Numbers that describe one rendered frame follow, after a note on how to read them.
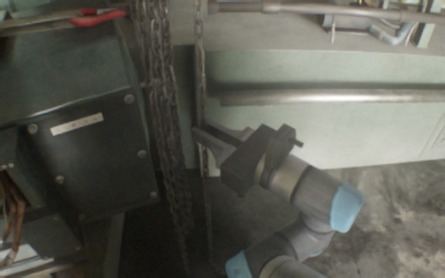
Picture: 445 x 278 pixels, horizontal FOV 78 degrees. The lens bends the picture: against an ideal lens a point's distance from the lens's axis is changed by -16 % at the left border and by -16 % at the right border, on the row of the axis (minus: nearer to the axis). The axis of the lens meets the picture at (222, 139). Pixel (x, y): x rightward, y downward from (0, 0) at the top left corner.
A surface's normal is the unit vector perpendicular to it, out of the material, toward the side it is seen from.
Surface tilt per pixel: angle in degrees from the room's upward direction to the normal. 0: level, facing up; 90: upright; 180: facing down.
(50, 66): 45
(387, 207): 0
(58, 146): 90
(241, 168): 0
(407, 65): 90
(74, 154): 90
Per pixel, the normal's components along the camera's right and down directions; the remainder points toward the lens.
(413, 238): 0.00, -0.71
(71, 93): 0.29, -0.04
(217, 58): 0.07, 0.70
